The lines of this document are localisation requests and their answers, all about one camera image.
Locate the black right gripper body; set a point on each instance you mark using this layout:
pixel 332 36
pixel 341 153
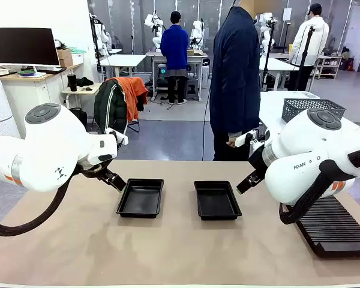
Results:
pixel 259 162

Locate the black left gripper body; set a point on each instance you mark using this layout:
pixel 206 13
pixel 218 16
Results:
pixel 105 175

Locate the black ESD tray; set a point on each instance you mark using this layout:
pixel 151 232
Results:
pixel 216 201
pixel 141 199

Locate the person's right forearm navy sleeve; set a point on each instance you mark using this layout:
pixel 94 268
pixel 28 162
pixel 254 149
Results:
pixel 235 126

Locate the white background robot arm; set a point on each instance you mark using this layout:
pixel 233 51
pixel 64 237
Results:
pixel 154 27
pixel 197 33
pixel 265 30
pixel 103 37

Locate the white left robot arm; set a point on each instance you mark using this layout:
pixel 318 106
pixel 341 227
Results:
pixel 48 144

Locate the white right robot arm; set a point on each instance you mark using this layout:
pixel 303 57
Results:
pixel 303 150

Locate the person's right hand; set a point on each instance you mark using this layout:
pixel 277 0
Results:
pixel 232 141

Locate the black metal chair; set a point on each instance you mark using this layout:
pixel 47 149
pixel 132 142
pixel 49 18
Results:
pixel 134 126

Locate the black backpack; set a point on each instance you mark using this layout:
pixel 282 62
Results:
pixel 79 117

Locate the grey mesh basket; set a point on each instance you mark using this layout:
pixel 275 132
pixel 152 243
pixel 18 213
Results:
pixel 297 106

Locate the flat white box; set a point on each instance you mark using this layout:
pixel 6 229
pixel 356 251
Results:
pixel 301 95

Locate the orange jacket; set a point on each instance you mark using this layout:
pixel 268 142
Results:
pixel 133 93

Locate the small white side table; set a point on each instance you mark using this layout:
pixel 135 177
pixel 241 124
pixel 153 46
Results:
pixel 81 91

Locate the person in navy jacket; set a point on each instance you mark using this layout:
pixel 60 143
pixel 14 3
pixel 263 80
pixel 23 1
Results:
pixel 235 75

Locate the black cloth bundle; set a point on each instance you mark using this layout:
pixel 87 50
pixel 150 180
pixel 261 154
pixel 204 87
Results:
pixel 85 81

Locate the black tumbler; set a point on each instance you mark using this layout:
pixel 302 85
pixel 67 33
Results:
pixel 72 82

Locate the white background table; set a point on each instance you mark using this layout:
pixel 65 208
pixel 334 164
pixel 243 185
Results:
pixel 276 64
pixel 123 59

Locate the black step stool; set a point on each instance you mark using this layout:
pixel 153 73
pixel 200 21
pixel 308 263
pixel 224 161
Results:
pixel 192 88

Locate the black slotted board rack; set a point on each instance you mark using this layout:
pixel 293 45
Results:
pixel 339 228

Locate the black tripod stand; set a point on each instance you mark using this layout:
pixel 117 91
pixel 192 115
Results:
pixel 304 60
pixel 267 60

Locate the white workbench with shelf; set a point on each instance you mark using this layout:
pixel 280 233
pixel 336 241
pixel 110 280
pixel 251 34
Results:
pixel 195 64

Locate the black keyboard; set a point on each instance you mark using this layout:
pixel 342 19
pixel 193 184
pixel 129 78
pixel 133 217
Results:
pixel 52 70

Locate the white desk wooden top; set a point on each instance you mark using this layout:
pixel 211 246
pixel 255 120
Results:
pixel 24 90

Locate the white shelf rack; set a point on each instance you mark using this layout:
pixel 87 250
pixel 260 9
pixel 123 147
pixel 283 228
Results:
pixel 330 66

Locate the brown cardboard box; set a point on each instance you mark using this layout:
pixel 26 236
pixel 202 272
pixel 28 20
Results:
pixel 64 57

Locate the green bowl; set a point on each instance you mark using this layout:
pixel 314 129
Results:
pixel 26 73

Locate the person in white jacket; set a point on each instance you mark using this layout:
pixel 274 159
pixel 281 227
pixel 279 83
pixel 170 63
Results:
pixel 310 42

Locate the person in blue hoodie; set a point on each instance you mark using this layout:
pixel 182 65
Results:
pixel 174 51

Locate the white sign board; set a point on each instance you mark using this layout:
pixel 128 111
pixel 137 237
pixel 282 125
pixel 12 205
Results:
pixel 287 14

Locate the black computer monitor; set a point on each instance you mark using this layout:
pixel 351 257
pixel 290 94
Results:
pixel 24 46

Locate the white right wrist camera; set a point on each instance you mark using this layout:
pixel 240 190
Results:
pixel 243 139

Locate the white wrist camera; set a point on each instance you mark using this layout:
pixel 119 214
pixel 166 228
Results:
pixel 243 139
pixel 120 138

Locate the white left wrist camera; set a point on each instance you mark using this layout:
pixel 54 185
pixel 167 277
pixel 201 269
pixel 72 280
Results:
pixel 120 138

